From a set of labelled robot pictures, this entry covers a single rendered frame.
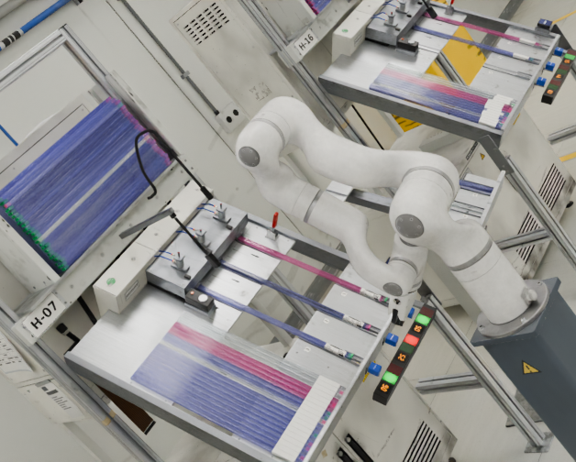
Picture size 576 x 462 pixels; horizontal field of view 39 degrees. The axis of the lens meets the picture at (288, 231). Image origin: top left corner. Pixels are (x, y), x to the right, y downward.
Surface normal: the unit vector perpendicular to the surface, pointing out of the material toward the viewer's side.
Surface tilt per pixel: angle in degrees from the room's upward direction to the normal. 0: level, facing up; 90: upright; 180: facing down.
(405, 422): 90
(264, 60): 90
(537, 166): 90
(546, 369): 90
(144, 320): 46
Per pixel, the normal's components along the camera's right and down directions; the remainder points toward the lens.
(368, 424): 0.61, -0.24
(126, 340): 0.01, -0.68
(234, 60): -0.49, 0.63
